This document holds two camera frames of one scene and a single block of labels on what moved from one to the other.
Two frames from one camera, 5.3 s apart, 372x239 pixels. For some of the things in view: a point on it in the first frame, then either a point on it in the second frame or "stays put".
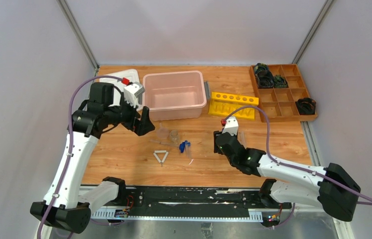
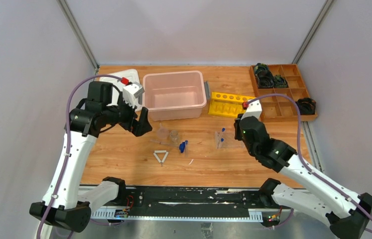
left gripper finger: (144, 125) stays put
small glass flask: (174, 137) stays put
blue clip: (182, 147) stays put
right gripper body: (216, 145) to (239, 136)
